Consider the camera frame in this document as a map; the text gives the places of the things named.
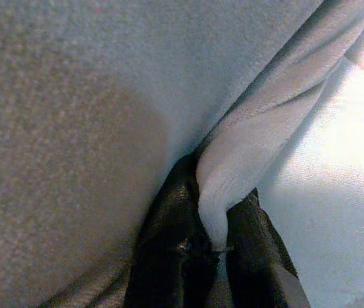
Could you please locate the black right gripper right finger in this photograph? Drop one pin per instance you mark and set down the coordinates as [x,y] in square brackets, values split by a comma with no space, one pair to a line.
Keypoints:
[255,256]

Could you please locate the plain grey pillow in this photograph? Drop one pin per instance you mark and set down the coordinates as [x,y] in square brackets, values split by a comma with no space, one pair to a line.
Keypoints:
[72,128]

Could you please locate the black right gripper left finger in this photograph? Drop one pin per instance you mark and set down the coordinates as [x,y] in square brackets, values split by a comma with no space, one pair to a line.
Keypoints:
[172,240]

